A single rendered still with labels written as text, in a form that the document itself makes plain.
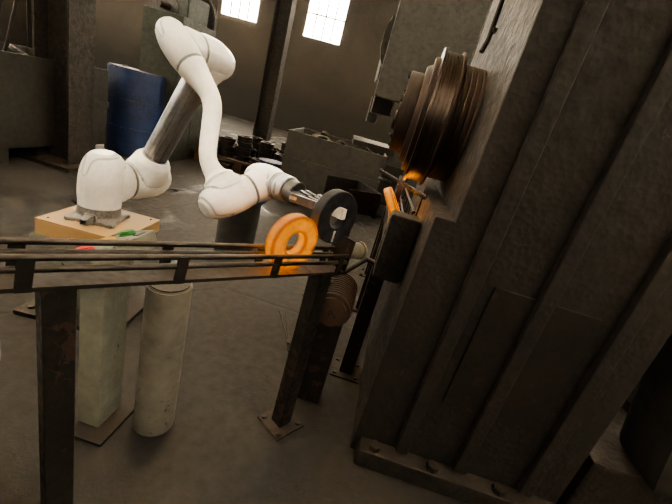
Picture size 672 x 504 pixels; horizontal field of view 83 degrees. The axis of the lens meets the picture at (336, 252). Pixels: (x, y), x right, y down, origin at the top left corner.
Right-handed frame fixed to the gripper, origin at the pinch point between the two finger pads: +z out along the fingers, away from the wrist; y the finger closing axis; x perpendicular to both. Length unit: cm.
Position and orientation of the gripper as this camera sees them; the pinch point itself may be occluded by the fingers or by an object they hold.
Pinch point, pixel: (335, 210)
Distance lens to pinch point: 107.5
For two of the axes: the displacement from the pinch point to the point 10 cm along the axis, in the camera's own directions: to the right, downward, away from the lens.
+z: 7.0, 3.8, -6.1
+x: 2.2, -9.2, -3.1
